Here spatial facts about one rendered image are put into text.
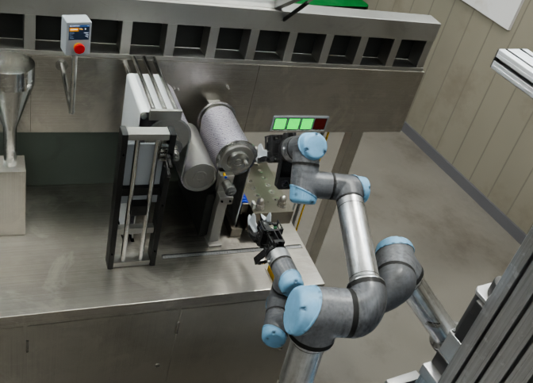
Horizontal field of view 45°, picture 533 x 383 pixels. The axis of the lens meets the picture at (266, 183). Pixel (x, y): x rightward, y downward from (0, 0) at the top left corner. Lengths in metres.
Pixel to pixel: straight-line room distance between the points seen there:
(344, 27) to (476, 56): 2.48
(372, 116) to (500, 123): 2.06
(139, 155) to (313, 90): 0.88
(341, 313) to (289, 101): 1.26
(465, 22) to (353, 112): 2.36
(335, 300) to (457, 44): 3.71
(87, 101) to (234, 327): 0.96
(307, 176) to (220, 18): 0.80
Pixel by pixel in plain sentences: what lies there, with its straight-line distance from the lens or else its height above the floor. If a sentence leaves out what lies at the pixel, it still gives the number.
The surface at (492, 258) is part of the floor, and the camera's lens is 4.50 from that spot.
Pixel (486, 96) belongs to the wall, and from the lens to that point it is 4.85.
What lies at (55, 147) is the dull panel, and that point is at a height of 1.07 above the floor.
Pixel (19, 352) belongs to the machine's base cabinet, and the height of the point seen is 0.69.
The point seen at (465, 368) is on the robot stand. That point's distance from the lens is 1.58.
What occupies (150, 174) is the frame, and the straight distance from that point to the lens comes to 2.03.
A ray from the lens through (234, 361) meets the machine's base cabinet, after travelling 2.61.
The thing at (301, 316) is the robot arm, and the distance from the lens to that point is 1.49.
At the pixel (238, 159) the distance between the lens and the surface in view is 2.22.
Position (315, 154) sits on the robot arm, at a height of 1.58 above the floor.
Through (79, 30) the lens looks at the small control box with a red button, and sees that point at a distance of 1.89.
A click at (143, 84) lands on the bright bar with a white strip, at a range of 2.14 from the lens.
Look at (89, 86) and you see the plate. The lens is 2.35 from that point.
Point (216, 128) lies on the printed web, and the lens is 2.29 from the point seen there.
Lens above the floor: 2.49
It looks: 35 degrees down
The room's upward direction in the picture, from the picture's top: 16 degrees clockwise
